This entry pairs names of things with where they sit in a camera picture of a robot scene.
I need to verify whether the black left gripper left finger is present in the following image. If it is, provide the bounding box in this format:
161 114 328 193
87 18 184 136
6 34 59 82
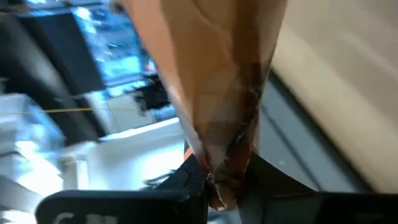
35 154 210 224

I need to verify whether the brown paper bag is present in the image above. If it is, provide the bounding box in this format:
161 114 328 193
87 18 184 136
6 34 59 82
119 0 289 212

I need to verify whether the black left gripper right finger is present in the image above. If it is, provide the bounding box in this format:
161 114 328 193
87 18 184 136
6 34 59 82
238 151 398 224

